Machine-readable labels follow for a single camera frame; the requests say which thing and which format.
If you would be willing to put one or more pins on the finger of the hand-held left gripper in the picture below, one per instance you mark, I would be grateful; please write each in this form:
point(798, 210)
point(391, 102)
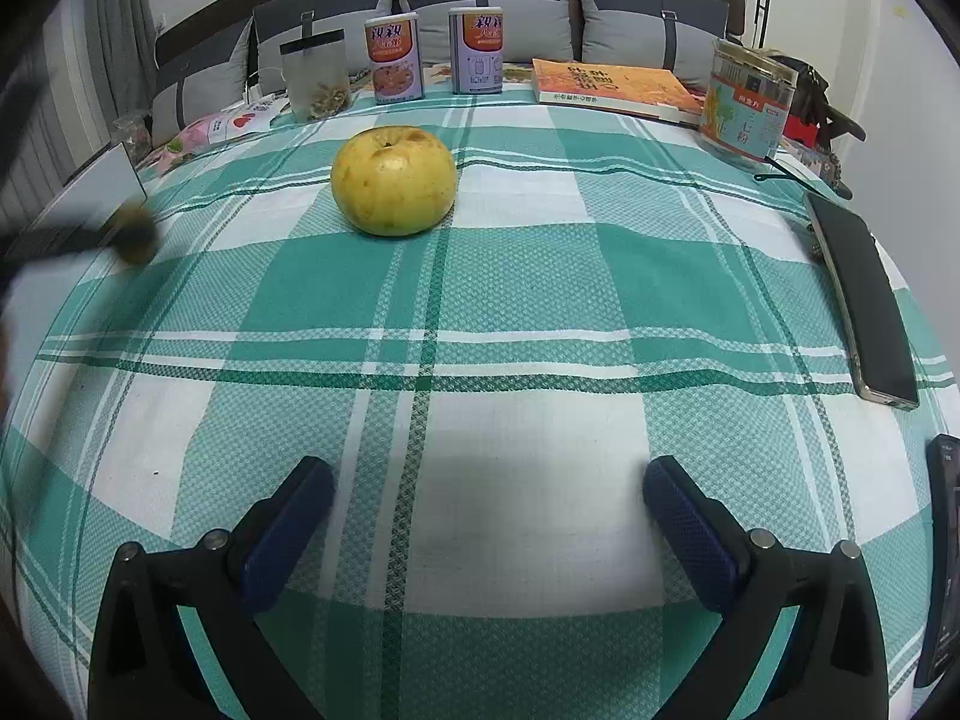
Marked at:
point(60, 244)

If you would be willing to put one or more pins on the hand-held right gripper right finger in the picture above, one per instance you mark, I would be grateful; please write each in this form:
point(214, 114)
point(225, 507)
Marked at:
point(694, 532)

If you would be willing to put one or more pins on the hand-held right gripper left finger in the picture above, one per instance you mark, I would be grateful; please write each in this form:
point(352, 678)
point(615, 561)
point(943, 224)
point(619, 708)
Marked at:
point(289, 532)

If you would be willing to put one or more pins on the small brown fruit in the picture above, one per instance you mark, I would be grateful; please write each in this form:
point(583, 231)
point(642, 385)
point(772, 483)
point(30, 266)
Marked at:
point(136, 234)

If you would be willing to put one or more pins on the yellow apple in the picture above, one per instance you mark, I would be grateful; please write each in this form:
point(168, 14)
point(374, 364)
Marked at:
point(394, 180)

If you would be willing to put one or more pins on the grey flat panel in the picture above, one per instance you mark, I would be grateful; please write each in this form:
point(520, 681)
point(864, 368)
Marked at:
point(82, 195)

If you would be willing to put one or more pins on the small glass jar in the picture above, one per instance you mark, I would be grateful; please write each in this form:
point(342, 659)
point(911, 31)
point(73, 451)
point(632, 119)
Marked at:
point(133, 136)

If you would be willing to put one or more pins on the grey curtain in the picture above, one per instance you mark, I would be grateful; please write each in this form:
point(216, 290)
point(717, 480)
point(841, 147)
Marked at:
point(82, 52)

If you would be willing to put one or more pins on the pink printed packet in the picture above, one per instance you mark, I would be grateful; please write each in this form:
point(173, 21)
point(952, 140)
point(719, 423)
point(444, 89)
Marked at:
point(225, 124)

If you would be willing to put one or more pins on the black remote at edge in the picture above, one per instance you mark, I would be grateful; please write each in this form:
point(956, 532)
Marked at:
point(943, 562)

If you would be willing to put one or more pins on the green checked cloth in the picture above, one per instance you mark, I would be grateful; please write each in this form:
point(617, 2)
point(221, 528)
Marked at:
point(480, 360)

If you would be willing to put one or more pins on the gold-edged black phone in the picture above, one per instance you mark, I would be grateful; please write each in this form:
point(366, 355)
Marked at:
point(862, 300)

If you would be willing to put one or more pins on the clear snack bag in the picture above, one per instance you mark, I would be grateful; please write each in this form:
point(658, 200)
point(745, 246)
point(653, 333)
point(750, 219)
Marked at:
point(315, 79)

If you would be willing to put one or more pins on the orange label tin can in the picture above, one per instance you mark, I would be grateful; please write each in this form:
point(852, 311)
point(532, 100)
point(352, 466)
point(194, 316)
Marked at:
point(394, 60)

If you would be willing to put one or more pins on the red cloth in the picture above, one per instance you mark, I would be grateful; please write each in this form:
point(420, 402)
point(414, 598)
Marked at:
point(801, 135)

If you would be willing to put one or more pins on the clear jar with green label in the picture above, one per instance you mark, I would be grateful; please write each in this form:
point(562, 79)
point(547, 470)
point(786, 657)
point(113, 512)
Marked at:
point(746, 109)

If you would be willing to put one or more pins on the orange book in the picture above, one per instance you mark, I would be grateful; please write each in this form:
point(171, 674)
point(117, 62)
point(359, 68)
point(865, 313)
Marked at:
point(615, 86)

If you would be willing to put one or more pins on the black bag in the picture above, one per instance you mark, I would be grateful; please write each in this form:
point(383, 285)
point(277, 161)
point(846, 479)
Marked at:
point(814, 94)

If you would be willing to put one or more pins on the orange-labelled can right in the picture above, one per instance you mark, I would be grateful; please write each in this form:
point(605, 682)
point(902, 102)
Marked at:
point(476, 52)

